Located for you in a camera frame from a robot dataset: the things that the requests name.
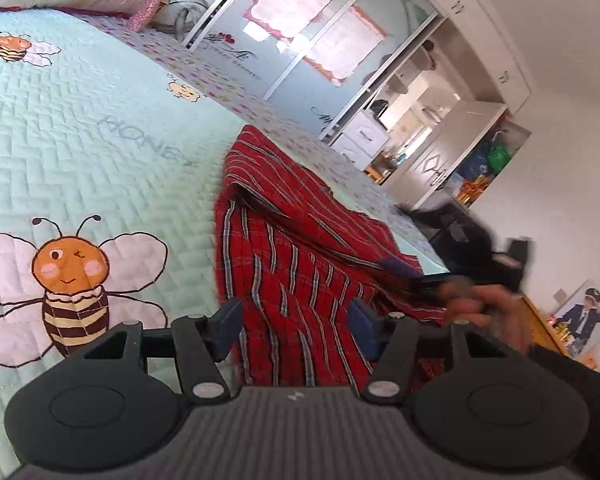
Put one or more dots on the white door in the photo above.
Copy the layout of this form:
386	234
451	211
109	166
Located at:
445	155

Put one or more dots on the pink notice poster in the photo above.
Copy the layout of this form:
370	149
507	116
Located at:
347	42
290	0

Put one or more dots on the green quilted bee bedspread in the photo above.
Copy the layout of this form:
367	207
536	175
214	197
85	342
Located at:
130	160

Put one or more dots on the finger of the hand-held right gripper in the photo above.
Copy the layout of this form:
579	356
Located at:
415	280

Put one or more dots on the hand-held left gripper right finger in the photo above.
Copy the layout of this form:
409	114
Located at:
362	326

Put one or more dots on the white drawer cabinet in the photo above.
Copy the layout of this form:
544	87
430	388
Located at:
362	137

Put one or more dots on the red plaid dress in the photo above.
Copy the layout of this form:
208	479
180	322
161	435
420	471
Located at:
290	260

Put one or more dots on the wooden desk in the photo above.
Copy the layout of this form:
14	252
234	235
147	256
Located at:
545	330

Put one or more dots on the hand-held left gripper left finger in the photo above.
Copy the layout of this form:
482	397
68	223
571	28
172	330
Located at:
227	321

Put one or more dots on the sliding door wardrobe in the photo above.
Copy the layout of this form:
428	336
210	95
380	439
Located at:
290	55

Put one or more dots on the wooden chair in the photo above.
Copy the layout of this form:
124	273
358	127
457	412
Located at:
382	170

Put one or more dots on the shelf with colourful bags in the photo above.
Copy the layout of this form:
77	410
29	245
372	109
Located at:
485	165

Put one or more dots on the person's right hand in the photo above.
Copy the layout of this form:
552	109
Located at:
500	310

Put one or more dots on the uniformed figure portrait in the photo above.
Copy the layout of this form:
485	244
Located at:
582	317

